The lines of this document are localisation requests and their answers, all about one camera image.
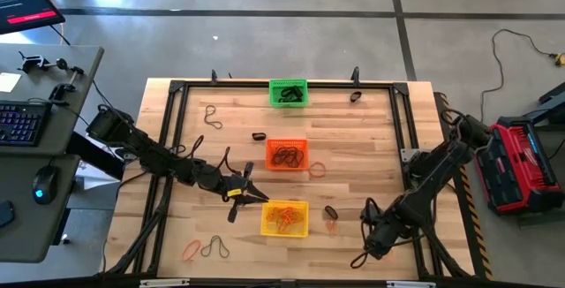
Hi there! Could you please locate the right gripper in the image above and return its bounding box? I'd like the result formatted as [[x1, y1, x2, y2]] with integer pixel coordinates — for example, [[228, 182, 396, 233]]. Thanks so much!
[[365, 206, 416, 259]]

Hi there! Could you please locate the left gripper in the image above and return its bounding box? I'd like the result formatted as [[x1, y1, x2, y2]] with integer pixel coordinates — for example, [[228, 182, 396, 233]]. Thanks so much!
[[192, 163, 270, 224]]

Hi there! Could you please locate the orange plastic basket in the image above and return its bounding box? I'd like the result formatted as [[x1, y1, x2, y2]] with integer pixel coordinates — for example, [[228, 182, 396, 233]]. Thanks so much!
[[265, 138, 310, 172]]

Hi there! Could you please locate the yellow plastic basket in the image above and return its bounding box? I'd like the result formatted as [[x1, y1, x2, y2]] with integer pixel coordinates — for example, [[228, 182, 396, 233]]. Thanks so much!
[[260, 199, 310, 239]]

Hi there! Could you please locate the green plastic basket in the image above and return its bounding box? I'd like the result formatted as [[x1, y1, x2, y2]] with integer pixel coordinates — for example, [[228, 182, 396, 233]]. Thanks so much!
[[268, 78, 309, 109]]

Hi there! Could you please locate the black yellow hazard tape strip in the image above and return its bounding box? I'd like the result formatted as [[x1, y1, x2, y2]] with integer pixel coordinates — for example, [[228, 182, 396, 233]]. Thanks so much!
[[434, 92, 494, 280]]

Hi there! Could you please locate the red and black tool case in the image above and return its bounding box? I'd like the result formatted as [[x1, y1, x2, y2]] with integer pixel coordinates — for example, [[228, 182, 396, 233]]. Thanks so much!
[[475, 117, 565, 217]]

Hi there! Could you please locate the white paper sheet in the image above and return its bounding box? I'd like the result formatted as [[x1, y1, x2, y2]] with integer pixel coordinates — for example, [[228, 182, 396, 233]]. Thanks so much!
[[74, 160, 117, 191]]

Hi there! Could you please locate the black computer mouse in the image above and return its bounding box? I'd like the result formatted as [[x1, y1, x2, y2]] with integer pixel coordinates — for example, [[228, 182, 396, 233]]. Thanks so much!
[[32, 165, 61, 206]]

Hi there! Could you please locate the black desk clamp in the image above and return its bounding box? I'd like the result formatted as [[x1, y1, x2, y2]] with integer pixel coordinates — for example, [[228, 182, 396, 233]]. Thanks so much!
[[48, 65, 86, 106], [17, 50, 70, 75]]

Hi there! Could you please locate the black equipment stand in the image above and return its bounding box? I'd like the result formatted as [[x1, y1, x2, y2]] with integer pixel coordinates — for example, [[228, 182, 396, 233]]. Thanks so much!
[[524, 82, 565, 125]]

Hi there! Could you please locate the grey desk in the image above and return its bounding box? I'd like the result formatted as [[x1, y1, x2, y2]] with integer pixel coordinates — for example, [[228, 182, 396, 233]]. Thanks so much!
[[0, 43, 105, 264]]

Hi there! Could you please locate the black keyboard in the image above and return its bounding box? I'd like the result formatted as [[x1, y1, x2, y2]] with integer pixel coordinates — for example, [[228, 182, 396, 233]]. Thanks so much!
[[0, 100, 53, 148]]

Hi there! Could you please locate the white paper note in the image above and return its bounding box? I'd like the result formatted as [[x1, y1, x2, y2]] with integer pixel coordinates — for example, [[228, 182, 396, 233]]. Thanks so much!
[[0, 72, 22, 94]]

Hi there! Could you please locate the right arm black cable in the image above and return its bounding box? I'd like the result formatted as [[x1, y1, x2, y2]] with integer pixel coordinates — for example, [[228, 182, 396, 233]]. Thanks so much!
[[350, 251, 371, 269]]

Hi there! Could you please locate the white table bracket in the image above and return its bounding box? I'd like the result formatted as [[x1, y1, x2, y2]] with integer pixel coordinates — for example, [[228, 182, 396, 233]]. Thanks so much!
[[386, 280, 437, 288], [139, 277, 191, 288]]

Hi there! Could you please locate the black floor power cord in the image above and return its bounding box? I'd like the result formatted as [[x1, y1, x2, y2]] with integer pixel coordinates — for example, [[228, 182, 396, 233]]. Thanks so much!
[[479, 28, 560, 125]]

